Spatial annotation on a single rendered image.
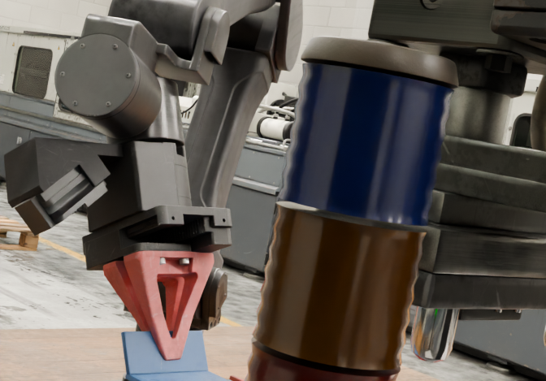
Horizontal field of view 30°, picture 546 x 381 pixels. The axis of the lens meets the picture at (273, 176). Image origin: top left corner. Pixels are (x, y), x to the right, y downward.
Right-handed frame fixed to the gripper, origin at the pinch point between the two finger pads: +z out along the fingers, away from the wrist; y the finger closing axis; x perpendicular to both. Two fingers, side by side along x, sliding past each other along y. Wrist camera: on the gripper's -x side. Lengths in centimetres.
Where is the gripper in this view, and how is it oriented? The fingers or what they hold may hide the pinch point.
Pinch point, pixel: (168, 348)
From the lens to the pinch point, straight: 73.5
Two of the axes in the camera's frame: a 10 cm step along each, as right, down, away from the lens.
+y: 6.7, -2.6, -7.0
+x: 7.3, 0.6, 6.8
